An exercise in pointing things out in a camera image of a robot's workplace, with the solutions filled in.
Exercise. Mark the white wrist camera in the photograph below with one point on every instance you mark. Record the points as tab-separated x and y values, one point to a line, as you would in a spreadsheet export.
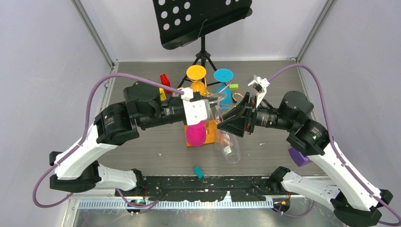
196	107
260	86

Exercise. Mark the purple tape dispenser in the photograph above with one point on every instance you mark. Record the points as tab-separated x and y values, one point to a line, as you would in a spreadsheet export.
298	158

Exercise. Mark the gold wine glass rack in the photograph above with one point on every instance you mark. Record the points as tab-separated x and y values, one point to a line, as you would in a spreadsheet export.
211	124

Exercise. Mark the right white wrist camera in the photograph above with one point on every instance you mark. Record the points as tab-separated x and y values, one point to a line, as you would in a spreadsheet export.
260	86

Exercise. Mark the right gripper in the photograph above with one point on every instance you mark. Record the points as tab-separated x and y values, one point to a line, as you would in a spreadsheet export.
234	121

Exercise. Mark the pink plastic goblet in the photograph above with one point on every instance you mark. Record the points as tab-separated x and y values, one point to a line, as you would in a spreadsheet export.
195	135

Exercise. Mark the black music stand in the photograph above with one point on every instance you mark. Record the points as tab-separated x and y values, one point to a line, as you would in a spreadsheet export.
181	22

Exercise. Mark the teal toy block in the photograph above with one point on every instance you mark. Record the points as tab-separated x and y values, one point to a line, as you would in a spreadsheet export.
199	173

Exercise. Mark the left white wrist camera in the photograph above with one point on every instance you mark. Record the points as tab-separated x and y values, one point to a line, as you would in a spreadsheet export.
196	107

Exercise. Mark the blue plastic goblet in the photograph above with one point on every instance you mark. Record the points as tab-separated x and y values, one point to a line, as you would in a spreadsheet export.
224	76

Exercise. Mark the red toy block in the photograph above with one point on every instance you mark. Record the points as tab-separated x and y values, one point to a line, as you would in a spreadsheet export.
165	80

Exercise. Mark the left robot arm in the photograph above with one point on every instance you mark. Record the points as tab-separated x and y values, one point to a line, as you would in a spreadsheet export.
78	170

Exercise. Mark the tall clear flute glass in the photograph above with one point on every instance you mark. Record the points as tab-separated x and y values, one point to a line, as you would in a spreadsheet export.
220	143

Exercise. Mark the yellow toy block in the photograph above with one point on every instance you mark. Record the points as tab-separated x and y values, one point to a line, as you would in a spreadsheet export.
162	94

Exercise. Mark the orange plastic goblet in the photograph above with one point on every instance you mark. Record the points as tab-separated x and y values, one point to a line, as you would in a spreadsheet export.
196	73

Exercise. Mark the small clear wine glass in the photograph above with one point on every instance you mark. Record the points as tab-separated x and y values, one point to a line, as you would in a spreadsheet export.
231	152

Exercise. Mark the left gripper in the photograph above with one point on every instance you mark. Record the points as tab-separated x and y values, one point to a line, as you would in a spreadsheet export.
200	97

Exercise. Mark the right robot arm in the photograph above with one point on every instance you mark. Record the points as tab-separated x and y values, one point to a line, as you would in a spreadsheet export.
353	200

